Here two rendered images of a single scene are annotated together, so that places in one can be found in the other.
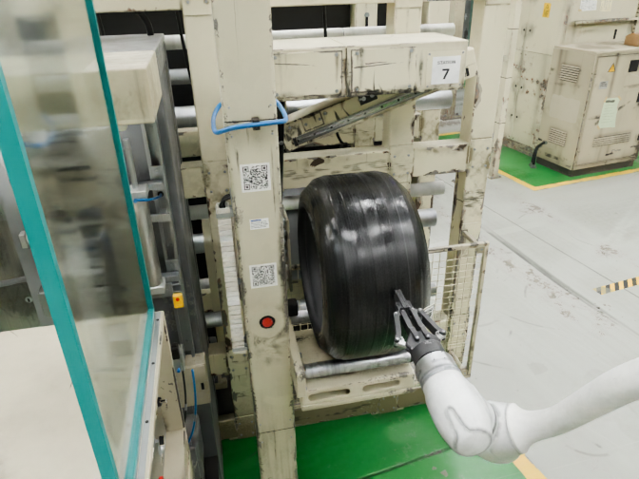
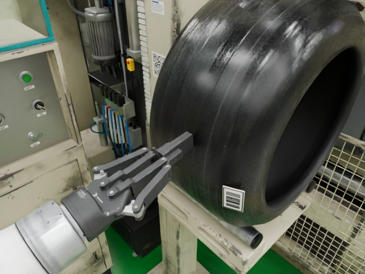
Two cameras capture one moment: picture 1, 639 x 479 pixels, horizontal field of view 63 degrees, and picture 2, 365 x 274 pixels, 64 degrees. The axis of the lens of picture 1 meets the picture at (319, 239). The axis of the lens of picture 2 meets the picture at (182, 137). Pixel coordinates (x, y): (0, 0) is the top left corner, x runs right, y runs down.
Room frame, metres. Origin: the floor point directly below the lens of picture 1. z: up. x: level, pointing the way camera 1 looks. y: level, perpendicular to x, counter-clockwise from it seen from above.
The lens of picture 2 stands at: (0.90, -0.56, 1.54)
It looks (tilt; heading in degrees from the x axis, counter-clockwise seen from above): 36 degrees down; 59
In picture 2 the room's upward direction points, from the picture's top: straight up
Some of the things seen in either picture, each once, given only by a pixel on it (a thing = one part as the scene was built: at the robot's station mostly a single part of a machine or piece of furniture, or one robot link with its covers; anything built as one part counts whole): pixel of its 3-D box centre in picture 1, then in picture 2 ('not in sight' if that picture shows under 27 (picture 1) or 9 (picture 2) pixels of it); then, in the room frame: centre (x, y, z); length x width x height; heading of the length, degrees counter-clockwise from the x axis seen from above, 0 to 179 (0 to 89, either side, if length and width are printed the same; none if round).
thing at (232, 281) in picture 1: (233, 281); (152, 65); (1.28, 0.25, 1.19); 0.05 x 0.04 x 0.48; 11
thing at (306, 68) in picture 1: (359, 65); not in sight; (1.71, -0.14, 1.71); 0.61 x 0.25 x 0.15; 101
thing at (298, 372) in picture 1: (291, 344); not in sight; (1.36, 0.10, 0.90); 0.40 x 0.03 x 0.10; 11
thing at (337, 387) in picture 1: (355, 379); (205, 217); (1.25, -0.10, 0.83); 0.36 x 0.09 x 0.06; 101
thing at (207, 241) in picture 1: (219, 293); not in sight; (2.12, 0.49, 0.61); 0.33 x 0.06 x 0.86; 11
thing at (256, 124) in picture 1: (248, 114); not in sight; (1.32, 0.17, 1.66); 0.19 x 0.19 x 0.06; 11
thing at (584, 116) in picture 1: (596, 108); not in sight; (5.52, -2.96, 0.62); 0.91 x 0.58 x 1.25; 110
